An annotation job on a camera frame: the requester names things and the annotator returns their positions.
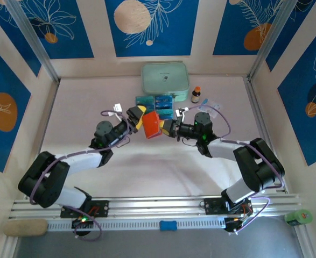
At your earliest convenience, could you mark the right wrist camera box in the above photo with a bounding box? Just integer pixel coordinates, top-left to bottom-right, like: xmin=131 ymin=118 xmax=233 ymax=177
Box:
xmin=174 ymin=106 xmax=188 ymax=119

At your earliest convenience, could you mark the right black controller board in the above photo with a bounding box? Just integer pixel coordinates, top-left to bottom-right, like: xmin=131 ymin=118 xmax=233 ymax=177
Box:
xmin=223 ymin=214 xmax=252 ymax=236

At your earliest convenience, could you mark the clear plastic gauze packet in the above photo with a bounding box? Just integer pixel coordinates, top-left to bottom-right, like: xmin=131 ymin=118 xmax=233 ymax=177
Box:
xmin=197 ymin=98 xmax=224 ymax=119

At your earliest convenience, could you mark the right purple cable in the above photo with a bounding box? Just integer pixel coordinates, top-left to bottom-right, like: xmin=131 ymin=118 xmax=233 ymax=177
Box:
xmin=184 ymin=105 xmax=285 ymax=234

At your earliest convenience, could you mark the beige foam block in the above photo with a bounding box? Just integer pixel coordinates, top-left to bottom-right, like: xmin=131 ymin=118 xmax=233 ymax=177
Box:
xmin=3 ymin=218 xmax=49 ymax=238

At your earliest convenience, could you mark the purple cable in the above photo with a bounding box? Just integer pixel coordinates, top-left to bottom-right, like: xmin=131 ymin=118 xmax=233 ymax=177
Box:
xmin=29 ymin=109 xmax=129 ymax=241
xmin=184 ymin=105 xmax=285 ymax=234

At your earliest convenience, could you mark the aluminium table side rail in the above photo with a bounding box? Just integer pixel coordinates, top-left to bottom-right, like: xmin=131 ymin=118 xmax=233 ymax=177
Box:
xmin=244 ymin=76 xmax=288 ymax=194

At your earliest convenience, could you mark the right aluminium corner post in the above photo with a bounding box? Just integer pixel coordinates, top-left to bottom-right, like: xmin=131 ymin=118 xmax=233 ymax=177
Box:
xmin=247 ymin=0 xmax=298 ymax=81

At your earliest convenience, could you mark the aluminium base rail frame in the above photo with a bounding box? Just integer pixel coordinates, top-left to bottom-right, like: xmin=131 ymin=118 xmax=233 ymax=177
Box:
xmin=8 ymin=193 xmax=303 ymax=219

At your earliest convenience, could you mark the white slotted cable duct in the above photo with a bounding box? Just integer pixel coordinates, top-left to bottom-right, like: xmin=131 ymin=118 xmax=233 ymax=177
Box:
xmin=47 ymin=218 xmax=227 ymax=232

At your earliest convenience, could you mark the blue bone-shaped clip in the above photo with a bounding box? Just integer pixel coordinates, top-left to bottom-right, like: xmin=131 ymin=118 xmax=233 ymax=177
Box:
xmin=159 ymin=220 xmax=178 ymax=232

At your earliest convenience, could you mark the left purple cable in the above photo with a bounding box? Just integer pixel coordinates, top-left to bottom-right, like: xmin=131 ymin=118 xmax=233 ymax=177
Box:
xmin=29 ymin=109 xmax=129 ymax=241

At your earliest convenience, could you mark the left black controller board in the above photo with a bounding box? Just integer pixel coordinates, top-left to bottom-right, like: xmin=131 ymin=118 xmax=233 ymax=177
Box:
xmin=71 ymin=216 xmax=95 ymax=237

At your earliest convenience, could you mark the brown bottle orange cap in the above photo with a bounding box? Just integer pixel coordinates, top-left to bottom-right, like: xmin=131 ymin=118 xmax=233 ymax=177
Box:
xmin=191 ymin=85 xmax=201 ymax=104

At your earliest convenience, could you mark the black controller board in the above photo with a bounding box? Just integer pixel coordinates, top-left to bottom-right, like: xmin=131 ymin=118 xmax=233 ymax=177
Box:
xmin=71 ymin=216 xmax=95 ymax=237
xmin=223 ymin=214 xmax=252 ymax=236

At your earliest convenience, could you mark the clear acrylic card stand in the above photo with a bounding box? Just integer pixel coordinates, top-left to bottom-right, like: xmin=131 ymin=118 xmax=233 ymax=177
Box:
xmin=134 ymin=94 xmax=175 ymax=121

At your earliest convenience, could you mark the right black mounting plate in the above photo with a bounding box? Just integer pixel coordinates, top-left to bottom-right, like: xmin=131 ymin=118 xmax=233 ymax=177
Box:
xmin=203 ymin=197 xmax=253 ymax=216

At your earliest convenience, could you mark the orange card holder wallet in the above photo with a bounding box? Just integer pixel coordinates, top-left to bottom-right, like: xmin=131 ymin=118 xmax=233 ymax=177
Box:
xmin=142 ymin=111 xmax=164 ymax=140

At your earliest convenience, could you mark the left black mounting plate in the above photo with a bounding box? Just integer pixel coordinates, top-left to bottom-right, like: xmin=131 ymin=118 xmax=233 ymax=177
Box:
xmin=60 ymin=199 xmax=110 ymax=219

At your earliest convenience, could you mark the left aluminium corner post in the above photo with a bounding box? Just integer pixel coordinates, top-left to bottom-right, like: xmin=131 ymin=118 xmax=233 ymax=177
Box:
xmin=4 ymin=0 xmax=61 ymax=83

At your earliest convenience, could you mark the green tape roll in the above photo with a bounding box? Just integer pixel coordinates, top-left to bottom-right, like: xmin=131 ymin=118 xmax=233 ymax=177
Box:
xmin=284 ymin=209 xmax=314 ymax=226

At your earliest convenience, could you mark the aluminium corner post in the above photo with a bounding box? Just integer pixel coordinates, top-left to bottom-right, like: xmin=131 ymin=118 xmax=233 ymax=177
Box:
xmin=4 ymin=0 xmax=61 ymax=83
xmin=247 ymin=0 xmax=298 ymax=81

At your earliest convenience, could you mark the black mounting plate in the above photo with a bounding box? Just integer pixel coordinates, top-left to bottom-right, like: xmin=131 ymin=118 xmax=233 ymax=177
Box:
xmin=203 ymin=197 xmax=253 ymax=216
xmin=60 ymin=199 xmax=110 ymax=219

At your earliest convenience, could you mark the mint green zip pouch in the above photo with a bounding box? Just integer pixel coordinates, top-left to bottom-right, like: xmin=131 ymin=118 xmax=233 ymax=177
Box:
xmin=141 ymin=62 xmax=190 ymax=103

